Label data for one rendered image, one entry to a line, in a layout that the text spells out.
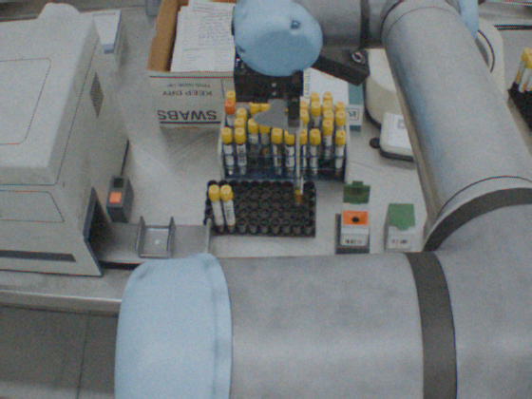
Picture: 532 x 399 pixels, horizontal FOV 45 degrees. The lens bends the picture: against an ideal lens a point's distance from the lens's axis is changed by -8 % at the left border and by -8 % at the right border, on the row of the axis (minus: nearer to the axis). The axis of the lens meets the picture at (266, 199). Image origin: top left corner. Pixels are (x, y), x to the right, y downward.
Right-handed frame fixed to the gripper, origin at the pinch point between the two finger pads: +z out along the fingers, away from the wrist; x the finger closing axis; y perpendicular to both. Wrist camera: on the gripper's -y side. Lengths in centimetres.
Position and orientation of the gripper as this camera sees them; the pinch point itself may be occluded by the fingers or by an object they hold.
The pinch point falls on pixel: (296, 124)
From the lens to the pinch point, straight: 91.6
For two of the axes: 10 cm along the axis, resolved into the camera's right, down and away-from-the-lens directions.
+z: 0.3, 5.3, 8.5
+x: -0.4, 8.5, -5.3
